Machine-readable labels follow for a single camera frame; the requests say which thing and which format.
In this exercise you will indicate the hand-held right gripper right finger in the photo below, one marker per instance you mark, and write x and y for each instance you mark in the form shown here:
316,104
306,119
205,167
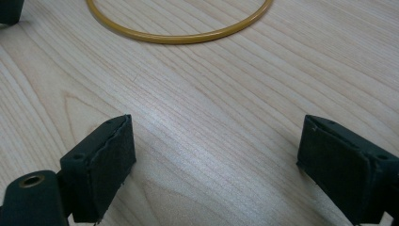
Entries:
342,175

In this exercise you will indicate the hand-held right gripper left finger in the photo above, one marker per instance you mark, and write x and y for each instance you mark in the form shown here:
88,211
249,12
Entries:
103,175

